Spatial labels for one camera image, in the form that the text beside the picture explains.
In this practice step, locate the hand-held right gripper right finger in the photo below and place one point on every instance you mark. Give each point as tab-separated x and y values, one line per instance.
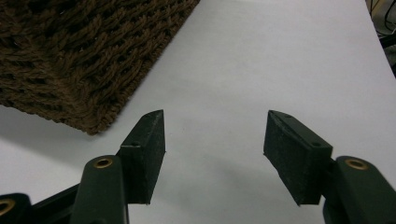
299	158

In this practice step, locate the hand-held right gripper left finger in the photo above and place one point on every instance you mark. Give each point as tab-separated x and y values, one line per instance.
143	161

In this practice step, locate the brown woven basket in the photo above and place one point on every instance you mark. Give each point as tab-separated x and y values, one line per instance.
77	59

